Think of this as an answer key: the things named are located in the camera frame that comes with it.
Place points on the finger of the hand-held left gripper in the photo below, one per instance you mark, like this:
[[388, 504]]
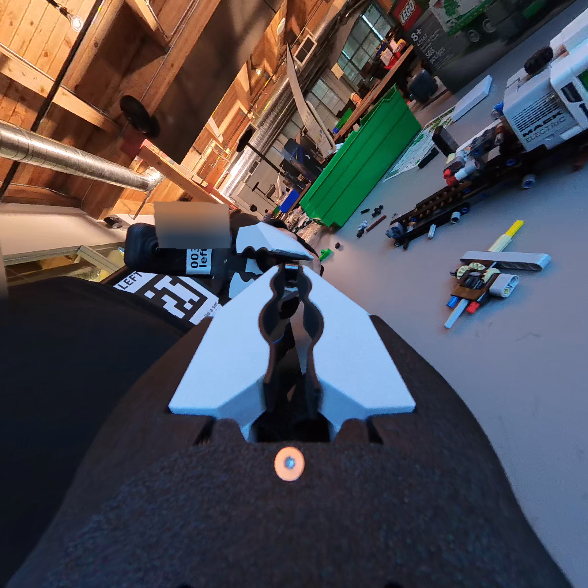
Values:
[[266, 239], [239, 285]]

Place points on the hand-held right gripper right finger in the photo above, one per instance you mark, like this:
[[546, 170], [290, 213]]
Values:
[[358, 363]]

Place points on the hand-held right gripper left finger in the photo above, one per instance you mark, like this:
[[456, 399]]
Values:
[[225, 363]]

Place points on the black L-shaped lego beam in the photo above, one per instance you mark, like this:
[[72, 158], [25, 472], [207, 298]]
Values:
[[301, 335]]

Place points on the grey black lego gear assembly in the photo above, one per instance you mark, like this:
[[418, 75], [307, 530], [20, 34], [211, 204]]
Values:
[[505, 261]]

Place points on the grey cross lego connector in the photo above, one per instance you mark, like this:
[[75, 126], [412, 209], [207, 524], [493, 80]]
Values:
[[362, 228]]

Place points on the brown lego axle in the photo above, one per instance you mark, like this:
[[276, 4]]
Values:
[[375, 222]]

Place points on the black cross lego connector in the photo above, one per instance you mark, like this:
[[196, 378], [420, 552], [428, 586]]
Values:
[[378, 211]]

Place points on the black angled lego beam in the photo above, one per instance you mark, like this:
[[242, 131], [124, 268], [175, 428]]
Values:
[[428, 158]]

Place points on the black lego set box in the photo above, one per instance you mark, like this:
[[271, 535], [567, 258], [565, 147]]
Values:
[[427, 46]]

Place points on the white black lego truck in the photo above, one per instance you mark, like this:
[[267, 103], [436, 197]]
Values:
[[533, 115]]

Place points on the black framed marker sign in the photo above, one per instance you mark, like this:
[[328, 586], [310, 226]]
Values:
[[133, 287]]

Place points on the green plastic bin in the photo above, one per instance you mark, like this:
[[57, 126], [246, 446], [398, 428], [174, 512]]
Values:
[[363, 156]]

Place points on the sticker sheet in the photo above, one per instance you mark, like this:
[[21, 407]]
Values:
[[413, 147]]

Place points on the background wooden table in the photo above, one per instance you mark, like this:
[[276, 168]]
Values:
[[372, 87]]

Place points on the dark cup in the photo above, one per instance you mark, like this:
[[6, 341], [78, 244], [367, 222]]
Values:
[[422, 85]]

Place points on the small white box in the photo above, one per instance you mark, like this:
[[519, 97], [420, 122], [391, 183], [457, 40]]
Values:
[[473, 96]]

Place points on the large silver ventilation duct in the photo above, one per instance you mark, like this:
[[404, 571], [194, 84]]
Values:
[[271, 115]]

